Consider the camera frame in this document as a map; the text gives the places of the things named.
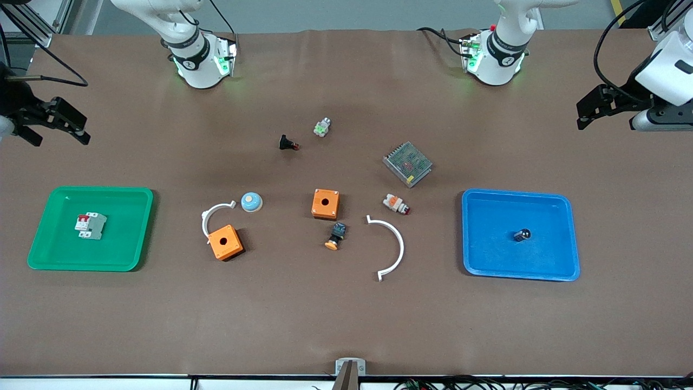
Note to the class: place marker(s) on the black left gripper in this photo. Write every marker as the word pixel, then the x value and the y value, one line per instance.
pixel 627 95

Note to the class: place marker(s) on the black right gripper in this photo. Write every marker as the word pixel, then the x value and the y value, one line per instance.
pixel 17 102

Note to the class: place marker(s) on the grey circuit breaker red switch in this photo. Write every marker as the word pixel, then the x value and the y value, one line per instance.
pixel 95 226

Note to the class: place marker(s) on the dark brown cylindrical capacitor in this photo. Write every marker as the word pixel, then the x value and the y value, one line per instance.
pixel 522 235

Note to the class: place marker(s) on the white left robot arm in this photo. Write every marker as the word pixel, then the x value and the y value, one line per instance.
pixel 501 54

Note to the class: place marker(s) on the green plastic tray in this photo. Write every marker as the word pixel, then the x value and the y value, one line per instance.
pixel 119 238

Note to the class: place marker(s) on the blue plastic tray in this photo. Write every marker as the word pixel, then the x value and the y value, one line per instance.
pixel 498 244

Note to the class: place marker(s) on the small white pipe clamp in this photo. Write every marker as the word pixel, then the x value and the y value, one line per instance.
pixel 204 221

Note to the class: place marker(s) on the perforated metal power supply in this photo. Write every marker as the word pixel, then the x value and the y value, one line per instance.
pixel 407 162

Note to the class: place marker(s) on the light blue dome button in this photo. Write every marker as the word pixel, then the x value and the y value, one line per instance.
pixel 252 205

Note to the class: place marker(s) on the small black indicator lamp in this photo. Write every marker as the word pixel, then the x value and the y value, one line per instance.
pixel 284 142

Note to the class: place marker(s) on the large white pipe clamp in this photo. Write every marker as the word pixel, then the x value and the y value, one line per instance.
pixel 401 246

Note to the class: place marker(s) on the orange capped black push button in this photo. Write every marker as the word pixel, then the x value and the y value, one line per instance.
pixel 338 232

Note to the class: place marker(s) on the aluminium frame profile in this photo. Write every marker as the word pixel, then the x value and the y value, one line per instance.
pixel 59 16

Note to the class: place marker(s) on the orange button enclosure box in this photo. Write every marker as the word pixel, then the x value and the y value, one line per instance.
pixel 330 208
pixel 230 246

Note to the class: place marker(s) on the red push button switch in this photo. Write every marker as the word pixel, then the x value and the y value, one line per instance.
pixel 394 203

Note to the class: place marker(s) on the white green switch module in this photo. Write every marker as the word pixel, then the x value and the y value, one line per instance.
pixel 322 129

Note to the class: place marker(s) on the white table edge rail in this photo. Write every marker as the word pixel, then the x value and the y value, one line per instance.
pixel 108 384

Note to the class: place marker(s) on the grey metal bracket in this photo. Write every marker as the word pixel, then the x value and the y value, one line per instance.
pixel 340 368

